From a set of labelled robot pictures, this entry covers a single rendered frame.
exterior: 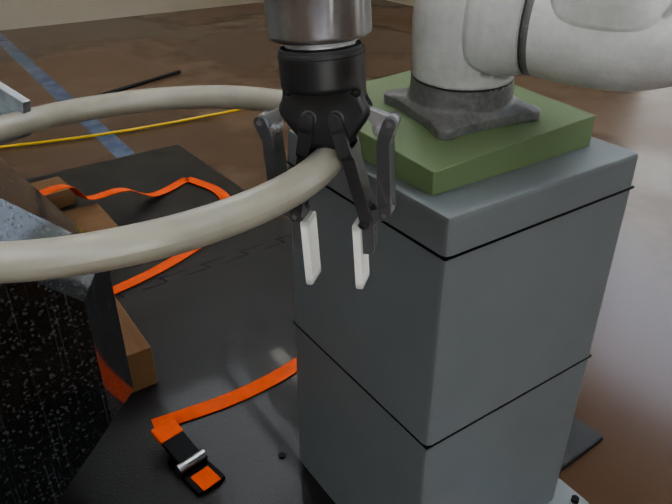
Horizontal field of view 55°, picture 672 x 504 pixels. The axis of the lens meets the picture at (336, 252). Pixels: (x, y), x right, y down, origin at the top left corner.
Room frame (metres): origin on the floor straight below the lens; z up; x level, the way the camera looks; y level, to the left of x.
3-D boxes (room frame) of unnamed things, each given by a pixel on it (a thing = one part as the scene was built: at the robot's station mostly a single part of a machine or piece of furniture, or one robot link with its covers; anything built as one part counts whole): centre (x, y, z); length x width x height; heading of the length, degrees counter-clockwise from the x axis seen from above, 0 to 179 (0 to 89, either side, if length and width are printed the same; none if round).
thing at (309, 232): (0.57, 0.03, 0.84); 0.03 x 0.01 x 0.07; 164
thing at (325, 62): (0.57, 0.01, 1.00); 0.08 x 0.07 x 0.09; 74
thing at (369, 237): (0.55, -0.04, 0.87); 0.03 x 0.01 x 0.05; 74
